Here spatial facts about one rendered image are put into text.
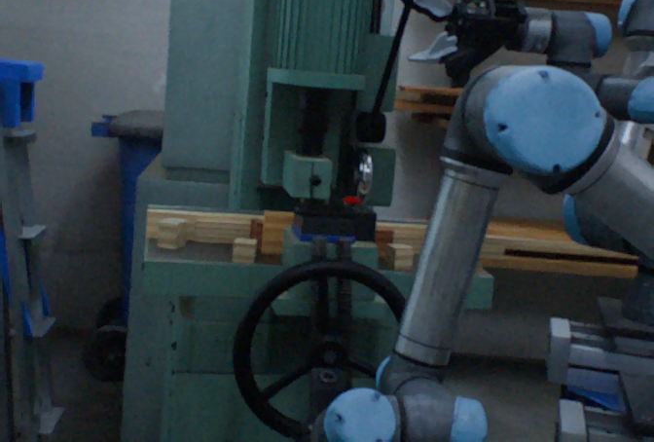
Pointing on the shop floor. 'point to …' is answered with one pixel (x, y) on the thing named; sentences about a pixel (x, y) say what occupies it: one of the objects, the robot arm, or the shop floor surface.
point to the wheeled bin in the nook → (138, 148)
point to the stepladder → (22, 265)
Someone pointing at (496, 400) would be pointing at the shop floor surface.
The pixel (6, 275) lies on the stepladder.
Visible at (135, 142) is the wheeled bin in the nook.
